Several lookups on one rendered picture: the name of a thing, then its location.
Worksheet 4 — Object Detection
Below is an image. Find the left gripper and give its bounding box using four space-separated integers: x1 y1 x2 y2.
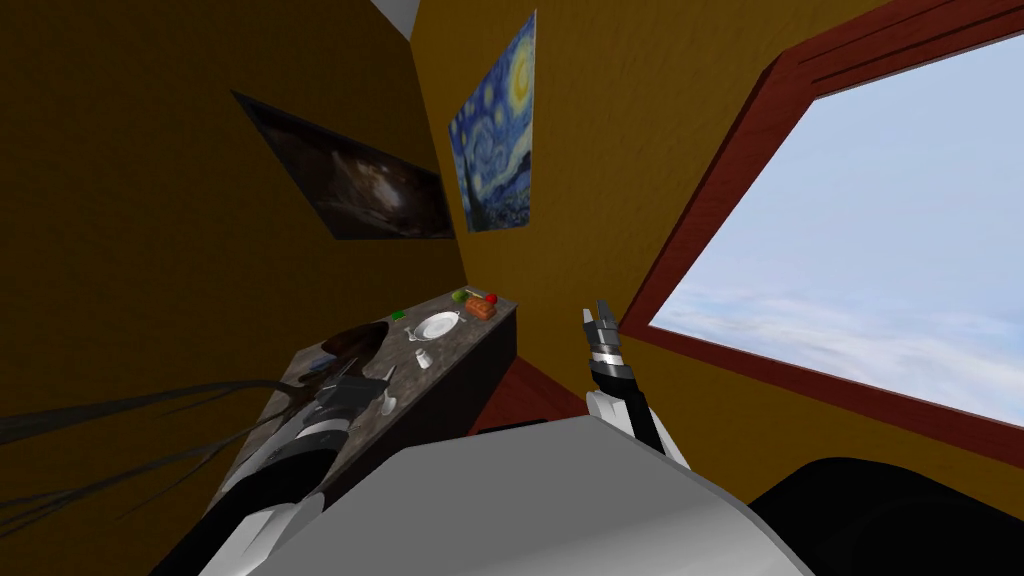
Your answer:
316 357 399 414

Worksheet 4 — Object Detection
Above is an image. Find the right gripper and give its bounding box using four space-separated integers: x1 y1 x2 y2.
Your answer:
581 299 625 360

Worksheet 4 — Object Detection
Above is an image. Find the dark brown bowl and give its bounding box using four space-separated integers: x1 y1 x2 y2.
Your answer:
319 320 392 363

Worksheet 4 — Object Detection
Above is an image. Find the dark stone-topped table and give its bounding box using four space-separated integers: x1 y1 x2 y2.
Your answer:
209 285 520 513

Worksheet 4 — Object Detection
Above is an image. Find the white plate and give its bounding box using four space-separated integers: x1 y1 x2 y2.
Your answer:
415 311 462 342

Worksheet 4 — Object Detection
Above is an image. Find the dark framed picture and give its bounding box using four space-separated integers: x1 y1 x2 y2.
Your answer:
229 88 458 242

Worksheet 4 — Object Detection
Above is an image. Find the blue starry night painting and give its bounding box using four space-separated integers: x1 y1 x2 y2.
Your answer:
447 9 538 235

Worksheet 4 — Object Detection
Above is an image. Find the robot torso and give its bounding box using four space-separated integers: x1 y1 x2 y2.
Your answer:
198 414 811 576

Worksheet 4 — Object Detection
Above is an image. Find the dark long-leaved plant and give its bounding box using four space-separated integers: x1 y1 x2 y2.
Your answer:
0 378 323 533

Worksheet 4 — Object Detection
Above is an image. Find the red-framed window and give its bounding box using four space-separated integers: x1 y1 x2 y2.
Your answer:
619 0 1024 471

